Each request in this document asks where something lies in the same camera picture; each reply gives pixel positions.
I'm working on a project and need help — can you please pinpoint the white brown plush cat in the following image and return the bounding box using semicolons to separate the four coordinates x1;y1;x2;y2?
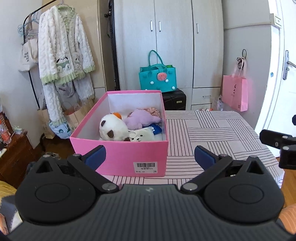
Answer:
99;114;130;141

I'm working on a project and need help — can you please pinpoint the orange egg sponge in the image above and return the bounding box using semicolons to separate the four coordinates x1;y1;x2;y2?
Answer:
113;113;122;119

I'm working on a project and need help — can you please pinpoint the blue wet wipes pack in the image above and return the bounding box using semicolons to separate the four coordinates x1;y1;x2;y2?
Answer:
148;123;162;135

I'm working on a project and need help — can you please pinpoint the soft cotton tissue pack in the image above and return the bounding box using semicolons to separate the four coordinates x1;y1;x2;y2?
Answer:
128;128;155;142

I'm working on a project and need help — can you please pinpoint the purple plush toy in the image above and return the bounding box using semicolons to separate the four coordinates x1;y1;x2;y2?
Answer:
123;109;162;130

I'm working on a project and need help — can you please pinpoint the white door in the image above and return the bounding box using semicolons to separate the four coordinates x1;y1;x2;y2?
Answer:
255;1;295;136

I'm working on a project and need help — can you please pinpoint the pink cardboard box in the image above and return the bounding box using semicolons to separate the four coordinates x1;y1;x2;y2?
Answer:
70;90;169;177

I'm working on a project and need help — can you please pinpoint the brown paper shopping bag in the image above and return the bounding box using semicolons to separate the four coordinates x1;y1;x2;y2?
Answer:
37;99;94;139

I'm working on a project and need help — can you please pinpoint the pink paper gift bag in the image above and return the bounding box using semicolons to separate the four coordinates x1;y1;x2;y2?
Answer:
222;57;248;112

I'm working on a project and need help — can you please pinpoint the wooden side cabinet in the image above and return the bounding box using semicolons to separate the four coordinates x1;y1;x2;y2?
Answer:
0;111;42;189

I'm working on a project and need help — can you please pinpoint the black suitcase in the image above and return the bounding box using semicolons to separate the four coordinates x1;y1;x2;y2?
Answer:
162;89;187;110

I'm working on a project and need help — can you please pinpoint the teal felt tote bag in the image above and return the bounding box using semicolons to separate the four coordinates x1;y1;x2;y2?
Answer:
138;50;177;92

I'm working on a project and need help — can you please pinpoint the white knitted cardigan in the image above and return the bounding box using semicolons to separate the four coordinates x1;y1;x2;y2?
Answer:
38;4;95;124

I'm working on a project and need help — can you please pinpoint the white canvas tote bag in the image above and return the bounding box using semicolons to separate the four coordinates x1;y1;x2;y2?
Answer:
18;38;38;72

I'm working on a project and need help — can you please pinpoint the grey three-door wardrobe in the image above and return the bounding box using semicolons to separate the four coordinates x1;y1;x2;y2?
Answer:
109;1;224;110

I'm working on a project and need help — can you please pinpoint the silver door handle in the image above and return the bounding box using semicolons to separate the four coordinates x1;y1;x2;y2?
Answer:
282;50;296;80

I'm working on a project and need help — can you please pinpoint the wall switch box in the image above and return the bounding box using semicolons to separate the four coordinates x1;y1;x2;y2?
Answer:
270;14;283;29

